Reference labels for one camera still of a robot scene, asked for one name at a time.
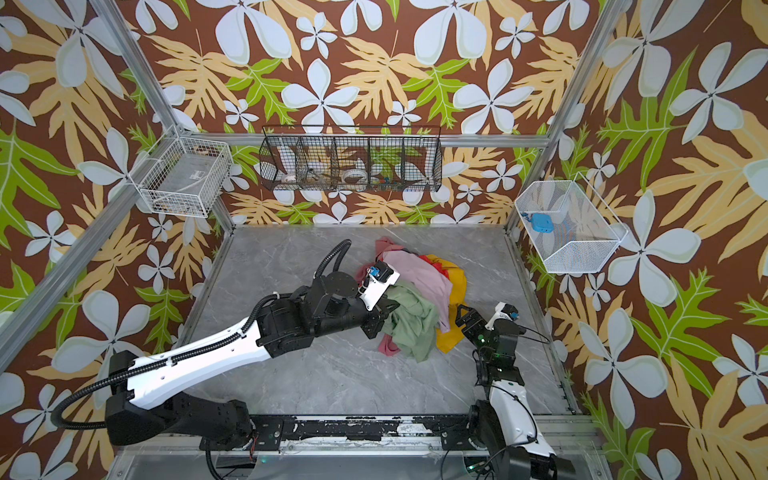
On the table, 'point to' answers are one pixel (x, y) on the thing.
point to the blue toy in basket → (540, 222)
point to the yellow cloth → (446, 341)
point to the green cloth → (413, 323)
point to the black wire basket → (351, 158)
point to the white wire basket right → (585, 230)
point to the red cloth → (437, 265)
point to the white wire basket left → (183, 175)
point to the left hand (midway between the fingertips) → (398, 299)
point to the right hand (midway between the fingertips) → (463, 312)
